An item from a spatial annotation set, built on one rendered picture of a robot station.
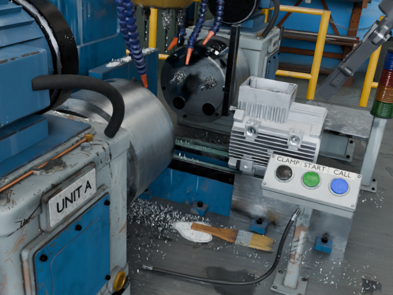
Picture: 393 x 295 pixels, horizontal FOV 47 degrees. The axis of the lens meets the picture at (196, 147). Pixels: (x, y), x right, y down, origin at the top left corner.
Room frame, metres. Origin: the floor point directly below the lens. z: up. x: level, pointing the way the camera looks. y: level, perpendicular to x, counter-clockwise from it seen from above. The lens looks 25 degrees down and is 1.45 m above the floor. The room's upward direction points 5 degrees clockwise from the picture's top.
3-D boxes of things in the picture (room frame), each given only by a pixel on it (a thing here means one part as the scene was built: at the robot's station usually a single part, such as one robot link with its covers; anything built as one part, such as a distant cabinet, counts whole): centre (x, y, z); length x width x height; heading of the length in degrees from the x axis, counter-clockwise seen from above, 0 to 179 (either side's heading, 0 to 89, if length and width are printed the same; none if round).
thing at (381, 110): (1.22, -0.52, 1.05); 0.06 x 0.06 x 0.04
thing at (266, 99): (1.03, -0.16, 1.11); 0.12 x 0.11 x 0.07; 71
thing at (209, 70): (1.44, -0.02, 1.04); 0.41 x 0.25 x 0.25; 160
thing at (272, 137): (1.02, -0.20, 1.02); 0.20 x 0.19 x 0.19; 71
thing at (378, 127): (1.22, -0.52, 1.01); 0.08 x 0.08 x 0.42; 70
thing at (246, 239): (0.90, -0.10, 0.80); 0.21 x 0.05 x 0.01; 75
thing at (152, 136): (0.79, 0.21, 1.04); 0.37 x 0.25 x 0.25; 160
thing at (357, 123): (1.48, -0.48, 0.86); 0.27 x 0.24 x 0.12; 160
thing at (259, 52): (1.69, -0.11, 0.99); 0.35 x 0.31 x 0.37; 160
